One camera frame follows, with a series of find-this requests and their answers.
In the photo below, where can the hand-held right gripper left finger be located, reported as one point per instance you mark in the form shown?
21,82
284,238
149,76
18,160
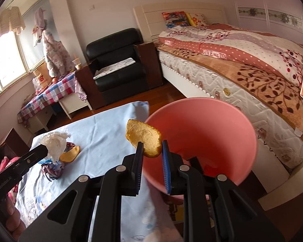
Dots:
136,179

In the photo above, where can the pink plastic bucket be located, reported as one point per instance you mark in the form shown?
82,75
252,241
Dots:
204,136

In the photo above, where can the pink dotted cloth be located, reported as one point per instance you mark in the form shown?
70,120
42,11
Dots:
12,161

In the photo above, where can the colourful printed cushion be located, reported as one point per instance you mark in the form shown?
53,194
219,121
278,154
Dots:
175,19

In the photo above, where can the maroon patterned cloth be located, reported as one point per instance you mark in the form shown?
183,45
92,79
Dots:
80,90

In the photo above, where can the dark wooden box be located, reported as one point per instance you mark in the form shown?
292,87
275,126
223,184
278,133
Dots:
10,143

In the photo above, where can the white light switch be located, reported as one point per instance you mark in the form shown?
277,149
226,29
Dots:
91,7

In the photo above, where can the white quilted mattress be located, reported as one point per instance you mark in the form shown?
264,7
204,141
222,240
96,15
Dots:
204,78

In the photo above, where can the bed with patterned quilt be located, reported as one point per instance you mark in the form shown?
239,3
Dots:
151,22

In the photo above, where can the pink and white quilt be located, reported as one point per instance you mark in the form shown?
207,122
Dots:
242,42

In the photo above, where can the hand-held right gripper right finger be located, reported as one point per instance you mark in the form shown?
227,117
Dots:
166,176

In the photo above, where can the roller blind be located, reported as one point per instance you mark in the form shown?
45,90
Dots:
27,50

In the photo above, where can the pink plastic bag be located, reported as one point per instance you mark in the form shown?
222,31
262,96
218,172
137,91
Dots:
36,84

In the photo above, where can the yellow floral pillow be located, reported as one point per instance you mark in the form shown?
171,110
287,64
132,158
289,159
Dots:
198,19

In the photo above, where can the floral seat pad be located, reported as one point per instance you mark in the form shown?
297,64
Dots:
115,68

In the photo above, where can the person's left hand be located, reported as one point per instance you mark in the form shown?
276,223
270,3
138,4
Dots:
12,214

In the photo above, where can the cream knit sweater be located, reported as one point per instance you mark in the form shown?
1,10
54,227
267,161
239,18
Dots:
10,21

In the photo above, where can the floral padded jacket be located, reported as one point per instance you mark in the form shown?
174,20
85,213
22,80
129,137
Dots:
54,53

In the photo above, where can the light blue floral tablecloth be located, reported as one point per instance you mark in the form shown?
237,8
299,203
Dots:
103,136

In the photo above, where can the brown leaf pattern blanket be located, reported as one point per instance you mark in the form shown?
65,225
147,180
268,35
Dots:
262,80

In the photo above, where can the brown paper shopping bag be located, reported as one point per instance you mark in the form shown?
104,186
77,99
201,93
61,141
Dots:
43,77

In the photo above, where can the striped wrapper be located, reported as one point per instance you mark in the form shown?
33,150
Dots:
53,170

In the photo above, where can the white sliding door wardrobe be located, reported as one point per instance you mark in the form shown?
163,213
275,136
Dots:
267,5

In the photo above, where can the white cap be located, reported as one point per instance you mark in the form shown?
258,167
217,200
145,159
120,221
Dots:
36,36

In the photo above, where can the black leather armchair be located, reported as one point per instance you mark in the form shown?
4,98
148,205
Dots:
116,55

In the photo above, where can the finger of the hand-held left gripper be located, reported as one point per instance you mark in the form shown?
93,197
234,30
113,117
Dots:
30,157

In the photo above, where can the white low cabinet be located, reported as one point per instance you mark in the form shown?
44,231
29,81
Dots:
73,103
40,118

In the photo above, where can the pink hat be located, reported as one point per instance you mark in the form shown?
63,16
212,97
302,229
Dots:
40,17

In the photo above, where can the checked tablecloth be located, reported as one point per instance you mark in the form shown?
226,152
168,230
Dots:
50,88

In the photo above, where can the plastic drink cup with straw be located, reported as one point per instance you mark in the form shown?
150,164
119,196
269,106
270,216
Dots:
77,63

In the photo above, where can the dark wooden side cabinet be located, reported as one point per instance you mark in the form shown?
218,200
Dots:
87,88
151,63

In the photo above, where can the window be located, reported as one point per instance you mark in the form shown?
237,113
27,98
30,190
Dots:
5,63

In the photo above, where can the white plastic bag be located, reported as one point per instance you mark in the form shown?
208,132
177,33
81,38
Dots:
54,143

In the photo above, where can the orange peel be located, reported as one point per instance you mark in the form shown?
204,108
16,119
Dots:
144,136
69,155

